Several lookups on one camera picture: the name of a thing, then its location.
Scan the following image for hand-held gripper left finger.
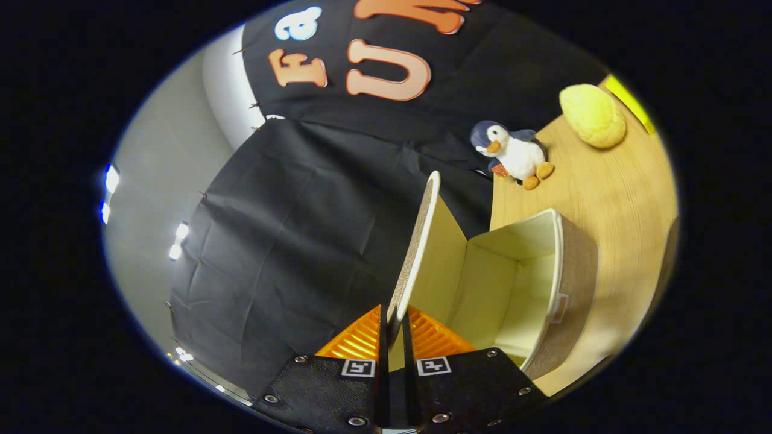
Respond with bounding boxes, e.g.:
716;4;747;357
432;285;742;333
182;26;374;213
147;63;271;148
250;304;390;434

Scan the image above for yellow bread-shaped plush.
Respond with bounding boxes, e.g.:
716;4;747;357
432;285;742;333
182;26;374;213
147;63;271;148
559;83;628;149

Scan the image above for beige fabric storage box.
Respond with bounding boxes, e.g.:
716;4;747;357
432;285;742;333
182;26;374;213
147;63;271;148
386;171;599;380

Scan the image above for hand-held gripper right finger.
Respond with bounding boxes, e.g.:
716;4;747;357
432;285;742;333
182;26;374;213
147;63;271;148
401;306;549;434

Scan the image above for ceiling light panel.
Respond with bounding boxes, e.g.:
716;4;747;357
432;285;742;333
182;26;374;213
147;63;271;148
169;223;189;261
100;164;120;225

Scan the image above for penguin plush toy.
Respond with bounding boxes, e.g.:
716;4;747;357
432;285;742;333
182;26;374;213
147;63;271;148
470;119;555;191

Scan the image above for yellow book with red circle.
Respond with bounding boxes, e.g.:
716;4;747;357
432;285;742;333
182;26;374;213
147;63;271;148
603;74;657;134

